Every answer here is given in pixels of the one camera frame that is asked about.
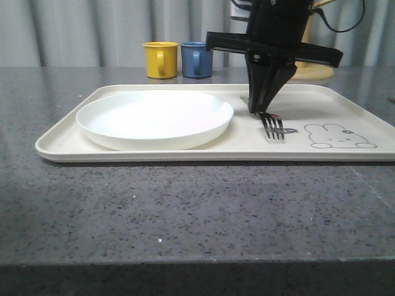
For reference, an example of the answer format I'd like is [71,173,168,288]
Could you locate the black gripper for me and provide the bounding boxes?
[206,1,343,113]

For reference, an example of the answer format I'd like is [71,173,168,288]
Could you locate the silver fork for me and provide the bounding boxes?
[248,112,285,144]

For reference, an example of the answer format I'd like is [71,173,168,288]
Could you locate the white round plate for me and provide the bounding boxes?
[76,90,234,151]

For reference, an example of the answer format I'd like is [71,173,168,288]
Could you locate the wooden mug tree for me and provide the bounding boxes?
[293,16,334,80]

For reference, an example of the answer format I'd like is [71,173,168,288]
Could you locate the cream rabbit tray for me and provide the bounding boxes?
[35,84,394,163]

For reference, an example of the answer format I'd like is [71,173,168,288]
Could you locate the blue enamel mug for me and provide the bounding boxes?
[181,41,213,78]

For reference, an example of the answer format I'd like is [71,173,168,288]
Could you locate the yellow enamel mug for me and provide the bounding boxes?
[143,41,179,79]

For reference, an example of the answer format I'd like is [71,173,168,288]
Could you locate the grey curtain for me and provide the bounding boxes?
[1,1,394,67]

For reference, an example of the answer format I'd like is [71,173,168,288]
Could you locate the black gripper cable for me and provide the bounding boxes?
[230,0,367,33]

